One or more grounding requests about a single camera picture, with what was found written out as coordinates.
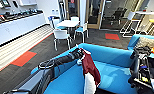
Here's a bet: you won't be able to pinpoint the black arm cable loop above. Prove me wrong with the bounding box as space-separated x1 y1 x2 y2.
37 58 57 72

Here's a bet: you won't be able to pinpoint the short blue sofa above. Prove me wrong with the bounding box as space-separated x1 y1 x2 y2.
127 33 154 52

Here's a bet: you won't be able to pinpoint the white bar stool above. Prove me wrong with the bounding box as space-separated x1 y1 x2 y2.
118 11 138 38

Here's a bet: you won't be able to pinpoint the black coffee machine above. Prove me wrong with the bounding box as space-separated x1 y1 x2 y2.
0 0 11 8

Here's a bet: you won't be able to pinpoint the black office chair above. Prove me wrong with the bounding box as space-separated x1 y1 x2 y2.
110 7 125 25

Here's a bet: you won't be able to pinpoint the red white varsity jacket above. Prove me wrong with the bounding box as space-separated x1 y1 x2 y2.
80 49 103 94

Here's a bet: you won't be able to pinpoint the white lower kitchen cabinets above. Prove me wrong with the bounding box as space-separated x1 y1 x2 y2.
0 12 48 50

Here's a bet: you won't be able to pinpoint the patterned grey cushion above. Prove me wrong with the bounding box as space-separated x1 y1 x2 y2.
135 35 154 50

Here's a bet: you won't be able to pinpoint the long blue sofa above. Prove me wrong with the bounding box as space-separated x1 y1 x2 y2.
30 42 141 94

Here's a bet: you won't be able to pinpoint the white chair blue seat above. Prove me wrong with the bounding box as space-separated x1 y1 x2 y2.
74 22 90 44
52 18 65 32

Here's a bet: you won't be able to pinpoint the white upper kitchen cabinets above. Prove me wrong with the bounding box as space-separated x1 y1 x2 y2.
17 0 38 6

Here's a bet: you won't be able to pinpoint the white high table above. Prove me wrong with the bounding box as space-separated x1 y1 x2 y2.
134 10 154 18

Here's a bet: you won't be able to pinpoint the wooden glass door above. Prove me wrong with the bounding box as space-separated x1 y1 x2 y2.
85 0 105 30
64 0 82 19

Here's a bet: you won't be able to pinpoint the white kitchen cabinets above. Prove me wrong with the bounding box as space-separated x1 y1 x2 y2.
17 0 38 6
0 12 48 50

